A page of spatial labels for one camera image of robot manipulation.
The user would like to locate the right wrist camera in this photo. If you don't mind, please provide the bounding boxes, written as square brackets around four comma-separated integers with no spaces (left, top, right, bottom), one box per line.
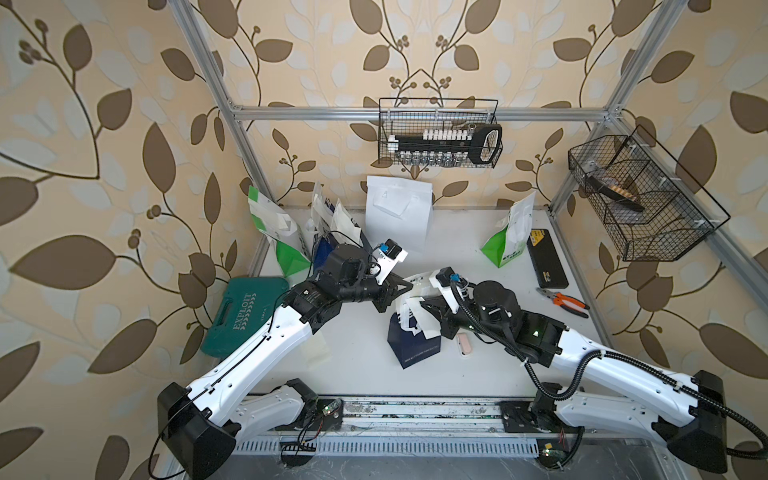
[430,267,468,314]

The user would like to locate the dark tool in basket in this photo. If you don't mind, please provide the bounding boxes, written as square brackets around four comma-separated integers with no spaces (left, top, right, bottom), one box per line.
[586,176,645,213]

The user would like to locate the green white bag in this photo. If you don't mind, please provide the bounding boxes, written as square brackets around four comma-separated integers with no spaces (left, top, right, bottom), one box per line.
[481,191,536,268]
[247,186,310,277]

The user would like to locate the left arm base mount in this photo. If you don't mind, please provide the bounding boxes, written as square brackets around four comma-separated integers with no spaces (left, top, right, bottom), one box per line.
[280,379,345,468]

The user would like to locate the black socket set holder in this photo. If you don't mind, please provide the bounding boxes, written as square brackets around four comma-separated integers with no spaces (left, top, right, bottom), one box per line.
[384,123,503,167]

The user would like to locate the navy bag front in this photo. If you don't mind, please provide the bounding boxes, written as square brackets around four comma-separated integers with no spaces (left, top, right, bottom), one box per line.
[330,200,372,253]

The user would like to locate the orange handled pliers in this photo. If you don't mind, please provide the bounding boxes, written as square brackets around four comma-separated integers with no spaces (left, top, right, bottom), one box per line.
[536,288,590,319]

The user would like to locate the right wire basket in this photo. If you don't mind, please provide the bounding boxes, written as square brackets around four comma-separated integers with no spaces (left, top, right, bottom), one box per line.
[568,124,731,262]

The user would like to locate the receipt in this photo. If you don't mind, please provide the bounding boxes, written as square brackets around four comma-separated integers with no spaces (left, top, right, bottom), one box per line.
[401,272,445,337]
[300,332,332,370]

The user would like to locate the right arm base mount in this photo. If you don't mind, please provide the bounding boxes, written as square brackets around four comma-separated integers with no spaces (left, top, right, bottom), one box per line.
[498,392,585,471]

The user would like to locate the black box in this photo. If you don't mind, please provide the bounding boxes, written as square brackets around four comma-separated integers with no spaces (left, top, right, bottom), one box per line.
[527,229,569,290]

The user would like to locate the navy bag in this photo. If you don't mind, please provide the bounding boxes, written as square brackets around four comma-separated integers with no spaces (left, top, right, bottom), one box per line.
[387,297,441,369]
[330,200,372,253]

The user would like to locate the green tool case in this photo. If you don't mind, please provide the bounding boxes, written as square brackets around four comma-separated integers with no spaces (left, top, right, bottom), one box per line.
[201,277,289,360]

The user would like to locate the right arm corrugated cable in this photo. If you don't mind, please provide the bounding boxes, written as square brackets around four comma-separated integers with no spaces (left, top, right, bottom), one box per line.
[449,281,768,461]

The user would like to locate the large white paper bag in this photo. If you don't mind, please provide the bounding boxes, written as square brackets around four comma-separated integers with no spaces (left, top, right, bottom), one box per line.
[365,176,433,253]

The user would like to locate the wire basket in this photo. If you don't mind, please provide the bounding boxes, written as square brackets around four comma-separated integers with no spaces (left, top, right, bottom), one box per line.
[568,124,731,262]
[377,96,503,169]

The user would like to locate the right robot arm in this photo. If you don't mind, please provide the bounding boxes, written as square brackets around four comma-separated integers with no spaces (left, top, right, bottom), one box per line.
[415,281,728,474]

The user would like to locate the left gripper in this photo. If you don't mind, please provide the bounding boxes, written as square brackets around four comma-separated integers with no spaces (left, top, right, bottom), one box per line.
[335,271,413,313]

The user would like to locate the blue white Cheerful bag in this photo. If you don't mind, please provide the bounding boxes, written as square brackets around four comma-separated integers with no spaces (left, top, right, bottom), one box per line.
[307,183,342,271]

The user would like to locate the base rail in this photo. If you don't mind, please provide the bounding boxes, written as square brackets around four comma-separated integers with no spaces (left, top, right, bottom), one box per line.
[216,387,676,477]

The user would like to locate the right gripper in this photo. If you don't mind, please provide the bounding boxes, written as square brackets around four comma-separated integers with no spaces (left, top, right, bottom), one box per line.
[420,293,509,344]

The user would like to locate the aluminium frame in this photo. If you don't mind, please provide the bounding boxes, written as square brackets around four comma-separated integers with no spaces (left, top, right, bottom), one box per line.
[167,0,768,289]

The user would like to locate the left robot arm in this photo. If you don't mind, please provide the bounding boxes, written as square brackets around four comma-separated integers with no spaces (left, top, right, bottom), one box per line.
[155,272,413,479]

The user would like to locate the back wire basket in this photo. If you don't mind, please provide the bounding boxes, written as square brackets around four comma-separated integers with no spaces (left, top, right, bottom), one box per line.
[377,96,503,169]

